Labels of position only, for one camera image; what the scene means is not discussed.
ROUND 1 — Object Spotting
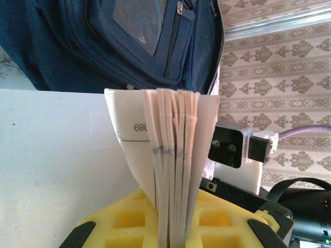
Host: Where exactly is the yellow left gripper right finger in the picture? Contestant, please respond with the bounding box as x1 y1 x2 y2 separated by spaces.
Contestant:
185 189 288 248

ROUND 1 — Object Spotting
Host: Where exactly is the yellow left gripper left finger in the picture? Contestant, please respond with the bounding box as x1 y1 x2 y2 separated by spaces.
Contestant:
58 188 160 248

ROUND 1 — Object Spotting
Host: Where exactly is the black book with gold print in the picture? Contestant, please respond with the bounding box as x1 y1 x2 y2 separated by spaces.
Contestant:
0 87 220 248

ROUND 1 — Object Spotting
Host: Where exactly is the navy blue backpack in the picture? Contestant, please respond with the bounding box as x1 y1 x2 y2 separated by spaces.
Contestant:
0 0 225 95

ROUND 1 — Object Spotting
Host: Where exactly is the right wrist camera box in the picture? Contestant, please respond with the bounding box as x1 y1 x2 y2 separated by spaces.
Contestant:
208 122 280 170

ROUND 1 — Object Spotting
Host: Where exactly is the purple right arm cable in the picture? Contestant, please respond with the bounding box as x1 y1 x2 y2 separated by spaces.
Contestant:
278 125 331 142

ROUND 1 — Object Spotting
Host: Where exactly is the aluminium frame corner post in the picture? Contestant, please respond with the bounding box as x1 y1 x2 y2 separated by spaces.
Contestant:
224 5 331 39

